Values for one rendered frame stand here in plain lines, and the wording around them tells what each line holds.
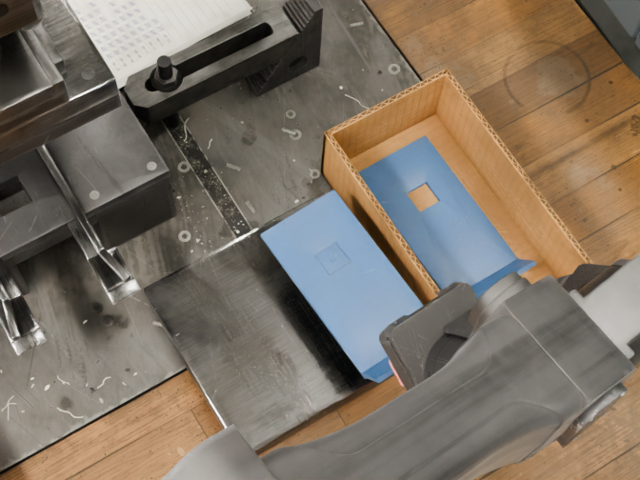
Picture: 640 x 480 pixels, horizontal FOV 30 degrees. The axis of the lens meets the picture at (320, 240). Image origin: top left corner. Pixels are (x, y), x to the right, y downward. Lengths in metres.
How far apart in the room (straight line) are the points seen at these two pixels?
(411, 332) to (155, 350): 0.26
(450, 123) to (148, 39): 0.27
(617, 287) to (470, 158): 0.35
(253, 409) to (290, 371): 0.04
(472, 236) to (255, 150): 0.20
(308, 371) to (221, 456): 0.46
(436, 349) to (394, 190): 0.26
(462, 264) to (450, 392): 0.44
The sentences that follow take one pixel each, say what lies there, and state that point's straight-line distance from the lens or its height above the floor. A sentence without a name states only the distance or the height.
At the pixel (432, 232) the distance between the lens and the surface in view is 1.00.
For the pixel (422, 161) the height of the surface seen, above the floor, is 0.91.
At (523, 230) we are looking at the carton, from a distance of 1.01.
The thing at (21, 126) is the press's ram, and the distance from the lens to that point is 0.79.
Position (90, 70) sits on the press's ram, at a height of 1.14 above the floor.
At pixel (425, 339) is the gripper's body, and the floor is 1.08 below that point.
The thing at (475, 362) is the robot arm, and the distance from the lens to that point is 0.58.
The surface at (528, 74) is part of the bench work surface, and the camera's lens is 1.09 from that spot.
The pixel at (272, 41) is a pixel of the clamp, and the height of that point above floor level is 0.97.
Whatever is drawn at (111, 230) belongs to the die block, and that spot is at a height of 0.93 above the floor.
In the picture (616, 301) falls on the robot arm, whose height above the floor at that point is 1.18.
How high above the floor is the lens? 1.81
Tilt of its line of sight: 66 degrees down
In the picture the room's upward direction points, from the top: 5 degrees clockwise
